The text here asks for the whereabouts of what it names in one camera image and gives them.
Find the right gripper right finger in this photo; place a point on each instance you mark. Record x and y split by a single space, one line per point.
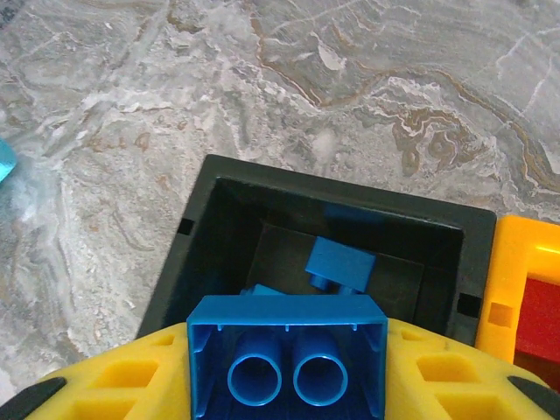
459 385

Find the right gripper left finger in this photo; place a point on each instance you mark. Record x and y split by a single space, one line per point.
131 385

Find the red lego brick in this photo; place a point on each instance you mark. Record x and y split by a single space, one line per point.
540 315

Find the long blue lego brick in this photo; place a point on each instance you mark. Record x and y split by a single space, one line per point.
284 312

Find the yellow plastic bin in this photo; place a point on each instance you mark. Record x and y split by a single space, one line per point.
503 262

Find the black plastic bin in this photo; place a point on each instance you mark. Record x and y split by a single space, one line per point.
210 245

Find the blue toy microphone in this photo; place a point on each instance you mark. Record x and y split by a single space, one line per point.
6 162

